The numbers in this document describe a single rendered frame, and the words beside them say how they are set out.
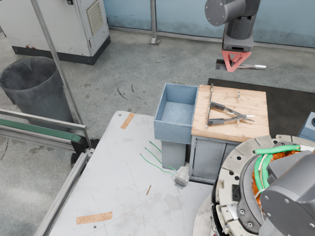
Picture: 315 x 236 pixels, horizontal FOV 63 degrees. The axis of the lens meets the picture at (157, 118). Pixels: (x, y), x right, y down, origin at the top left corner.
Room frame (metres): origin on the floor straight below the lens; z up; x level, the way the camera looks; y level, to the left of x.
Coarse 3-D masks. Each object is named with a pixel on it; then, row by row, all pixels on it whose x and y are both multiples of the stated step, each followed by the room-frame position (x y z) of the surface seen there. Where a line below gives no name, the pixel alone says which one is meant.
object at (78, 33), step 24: (0, 0) 2.51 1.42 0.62; (24, 0) 2.42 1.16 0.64; (48, 0) 2.34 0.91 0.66; (72, 0) 2.26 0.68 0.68; (96, 0) 2.56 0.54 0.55; (0, 24) 2.55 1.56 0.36; (24, 24) 2.46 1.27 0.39; (48, 24) 2.37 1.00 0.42; (72, 24) 2.29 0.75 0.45; (96, 24) 2.45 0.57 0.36; (24, 48) 2.52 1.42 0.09; (48, 48) 2.40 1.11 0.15; (72, 48) 2.31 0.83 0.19; (96, 48) 2.37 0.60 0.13
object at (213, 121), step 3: (210, 120) 0.44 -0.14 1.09; (213, 120) 0.44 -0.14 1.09; (216, 120) 0.44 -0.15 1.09; (219, 120) 0.44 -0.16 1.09; (222, 120) 0.44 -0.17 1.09; (210, 123) 0.44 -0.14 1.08; (213, 123) 0.44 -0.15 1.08; (216, 123) 0.44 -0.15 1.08; (219, 123) 0.44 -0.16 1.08; (222, 123) 0.44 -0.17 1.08
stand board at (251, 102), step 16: (208, 96) 0.56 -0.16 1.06; (224, 96) 0.55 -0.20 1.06; (240, 96) 0.55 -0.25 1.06; (256, 96) 0.55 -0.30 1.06; (224, 112) 0.49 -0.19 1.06; (240, 112) 0.49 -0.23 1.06; (256, 112) 0.48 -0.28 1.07; (192, 128) 0.44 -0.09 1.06; (208, 128) 0.43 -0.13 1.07; (224, 128) 0.43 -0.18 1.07; (240, 128) 0.43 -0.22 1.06; (256, 128) 0.43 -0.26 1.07
